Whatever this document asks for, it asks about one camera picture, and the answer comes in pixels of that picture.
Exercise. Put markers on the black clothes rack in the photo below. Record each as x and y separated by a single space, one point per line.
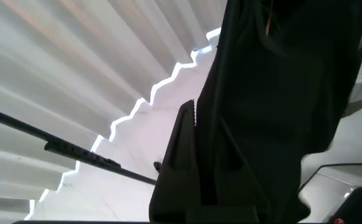
75 154

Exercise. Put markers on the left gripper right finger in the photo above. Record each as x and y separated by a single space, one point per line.
240 193

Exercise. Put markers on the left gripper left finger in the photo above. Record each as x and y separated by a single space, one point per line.
176 180

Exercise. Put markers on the black garment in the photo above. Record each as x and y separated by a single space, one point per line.
277 77

